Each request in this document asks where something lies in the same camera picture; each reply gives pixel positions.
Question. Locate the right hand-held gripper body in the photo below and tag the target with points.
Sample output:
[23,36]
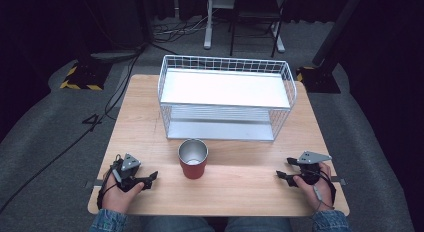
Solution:
[310,173]

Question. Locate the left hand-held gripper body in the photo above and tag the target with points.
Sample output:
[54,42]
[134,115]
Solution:
[128,178]

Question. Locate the white metal desk frame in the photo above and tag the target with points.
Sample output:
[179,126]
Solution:
[208,28]

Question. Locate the black slanted stand pole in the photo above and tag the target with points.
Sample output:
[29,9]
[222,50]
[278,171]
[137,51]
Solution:
[336,28]

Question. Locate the red cup with metal inside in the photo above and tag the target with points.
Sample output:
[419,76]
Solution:
[193,168]

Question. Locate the black stand base striped tape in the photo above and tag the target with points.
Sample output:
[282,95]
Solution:
[320,80]
[87,75]

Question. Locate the grey tape strip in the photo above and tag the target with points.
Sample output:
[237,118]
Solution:
[339,180]
[96,183]

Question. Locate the person's right hand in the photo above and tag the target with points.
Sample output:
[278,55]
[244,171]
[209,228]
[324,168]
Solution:
[320,192]

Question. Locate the black metal chair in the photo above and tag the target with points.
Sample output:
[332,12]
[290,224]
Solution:
[253,13]

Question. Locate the person's left hand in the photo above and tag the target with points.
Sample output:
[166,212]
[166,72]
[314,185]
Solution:
[115,198]

